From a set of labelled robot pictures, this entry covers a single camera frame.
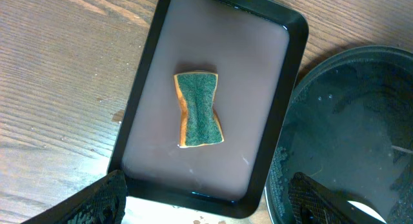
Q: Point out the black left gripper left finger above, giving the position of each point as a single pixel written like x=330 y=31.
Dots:
x=102 y=202

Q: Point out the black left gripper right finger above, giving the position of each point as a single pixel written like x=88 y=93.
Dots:
x=312 y=203

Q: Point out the mint green plate front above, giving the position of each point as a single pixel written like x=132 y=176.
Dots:
x=366 y=209

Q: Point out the green and orange sponge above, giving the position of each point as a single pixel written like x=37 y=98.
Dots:
x=200 y=125

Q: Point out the round black tray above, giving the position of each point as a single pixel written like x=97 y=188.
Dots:
x=349 y=127

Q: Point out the rectangular black water tray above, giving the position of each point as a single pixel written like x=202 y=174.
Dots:
x=255 y=47

